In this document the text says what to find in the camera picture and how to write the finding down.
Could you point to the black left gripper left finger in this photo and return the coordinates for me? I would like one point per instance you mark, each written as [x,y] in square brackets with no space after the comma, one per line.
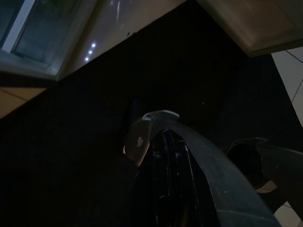
[156,189]

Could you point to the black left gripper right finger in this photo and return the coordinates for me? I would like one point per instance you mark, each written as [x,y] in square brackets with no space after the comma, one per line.
[184,194]

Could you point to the robot left leg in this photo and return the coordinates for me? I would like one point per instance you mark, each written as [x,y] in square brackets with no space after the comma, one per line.
[213,170]

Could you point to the black floor mat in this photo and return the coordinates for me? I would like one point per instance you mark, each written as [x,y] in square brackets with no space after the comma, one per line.
[71,165]

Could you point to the white framed glass door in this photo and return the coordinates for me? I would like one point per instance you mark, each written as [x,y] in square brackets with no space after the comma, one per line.
[35,35]

